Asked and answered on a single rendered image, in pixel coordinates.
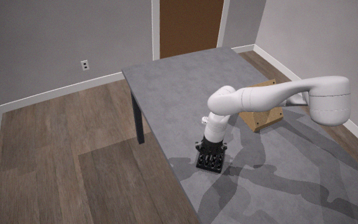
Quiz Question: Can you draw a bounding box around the black knob box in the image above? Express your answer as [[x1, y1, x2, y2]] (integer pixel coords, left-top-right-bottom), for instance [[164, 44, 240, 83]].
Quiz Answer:
[[196, 151, 225, 173]]

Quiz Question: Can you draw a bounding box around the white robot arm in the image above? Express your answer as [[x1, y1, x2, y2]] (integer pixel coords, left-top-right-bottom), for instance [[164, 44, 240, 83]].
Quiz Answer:
[[201, 76, 351, 142]]

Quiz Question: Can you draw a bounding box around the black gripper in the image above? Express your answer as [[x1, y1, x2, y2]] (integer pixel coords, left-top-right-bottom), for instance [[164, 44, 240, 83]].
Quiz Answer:
[[195, 136, 227, 160]]

